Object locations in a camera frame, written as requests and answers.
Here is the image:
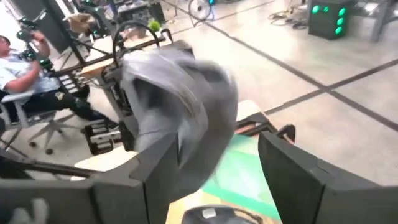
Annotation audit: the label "seated person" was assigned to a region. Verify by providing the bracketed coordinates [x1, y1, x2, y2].
[0, 29, 108, 123]

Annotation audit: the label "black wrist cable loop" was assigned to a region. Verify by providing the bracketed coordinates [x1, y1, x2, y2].
[111, 21, 161, 68]

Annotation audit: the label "round floor fan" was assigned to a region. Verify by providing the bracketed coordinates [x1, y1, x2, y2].
[187, 0, 216, 22]

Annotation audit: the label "grey office chair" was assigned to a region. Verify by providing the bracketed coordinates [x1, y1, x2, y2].
[0, 90, 82, 156]

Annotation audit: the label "cardboard box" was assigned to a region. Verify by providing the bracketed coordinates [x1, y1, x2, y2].
[66, 12, 96, 34]

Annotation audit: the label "small green plant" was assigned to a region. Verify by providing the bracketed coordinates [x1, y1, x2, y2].
[147, 17, 162, 32]

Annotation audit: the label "black floor cables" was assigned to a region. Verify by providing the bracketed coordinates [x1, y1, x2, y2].
[268, 8, 309, 31]

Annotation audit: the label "black computer tower green lights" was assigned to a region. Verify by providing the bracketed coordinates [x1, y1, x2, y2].
[307, 0, 354, 41]

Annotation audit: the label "grey table leg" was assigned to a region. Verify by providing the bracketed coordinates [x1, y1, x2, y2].
[354, 0, 398, 44]

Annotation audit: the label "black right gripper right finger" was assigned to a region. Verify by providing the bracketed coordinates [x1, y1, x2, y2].
[257, 130, 398, 224]

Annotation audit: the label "background wooden table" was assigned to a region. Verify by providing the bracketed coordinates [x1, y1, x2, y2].
[52, 27, 175, 82]

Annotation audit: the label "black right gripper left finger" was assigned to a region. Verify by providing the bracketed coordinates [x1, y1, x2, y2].
[0, 133, 180, 224]

